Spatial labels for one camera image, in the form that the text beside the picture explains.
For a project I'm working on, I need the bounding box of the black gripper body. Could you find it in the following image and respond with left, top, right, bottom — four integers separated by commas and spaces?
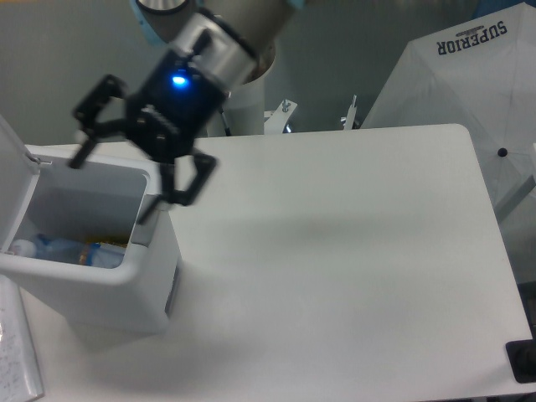
125, 50, 225, 162

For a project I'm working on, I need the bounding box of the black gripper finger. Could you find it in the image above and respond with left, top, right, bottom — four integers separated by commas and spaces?
137, 151, 219, 225
68, 75, 126, 169

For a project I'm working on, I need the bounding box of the crushed clear plastic bottle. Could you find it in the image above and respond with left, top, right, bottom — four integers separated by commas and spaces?
8, 232, 126, 269

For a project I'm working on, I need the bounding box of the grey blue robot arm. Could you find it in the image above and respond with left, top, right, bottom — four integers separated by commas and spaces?
68, 1, 306, 224

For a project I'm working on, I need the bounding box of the white trash can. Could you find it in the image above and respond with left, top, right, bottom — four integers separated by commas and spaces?
1, 122, 181, 333

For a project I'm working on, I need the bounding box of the blue snack package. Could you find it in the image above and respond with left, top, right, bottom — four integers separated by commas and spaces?
75, 241, 126, 269

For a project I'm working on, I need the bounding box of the white umbrella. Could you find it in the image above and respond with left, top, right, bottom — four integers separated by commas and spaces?
363, 3, 535, 204

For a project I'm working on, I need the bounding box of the black device at edge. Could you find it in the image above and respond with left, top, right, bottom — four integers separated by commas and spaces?
506, 339, 535, 384

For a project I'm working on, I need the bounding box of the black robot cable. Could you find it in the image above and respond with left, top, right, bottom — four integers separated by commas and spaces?
217, 106, 232, 137

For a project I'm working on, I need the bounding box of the white metal mounting bracket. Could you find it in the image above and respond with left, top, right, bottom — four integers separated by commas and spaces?
264, 94, 363, 135

